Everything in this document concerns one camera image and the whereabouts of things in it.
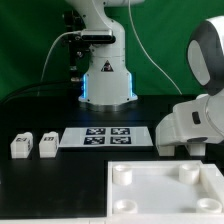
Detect white cable on base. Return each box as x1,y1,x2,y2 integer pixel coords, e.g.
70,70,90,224
40,30,83,83

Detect white square table top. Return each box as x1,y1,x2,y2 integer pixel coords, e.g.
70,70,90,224
106,160,224,221

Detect white sheet with AprilTags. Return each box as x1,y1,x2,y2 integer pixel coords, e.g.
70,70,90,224
60,126,153,148

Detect black cables on table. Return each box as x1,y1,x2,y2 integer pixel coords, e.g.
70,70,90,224
0,80,83,105

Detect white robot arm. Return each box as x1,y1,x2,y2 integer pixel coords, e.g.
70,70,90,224
66,0,224,147

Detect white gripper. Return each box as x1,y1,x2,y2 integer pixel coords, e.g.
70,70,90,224
156,94,224,147

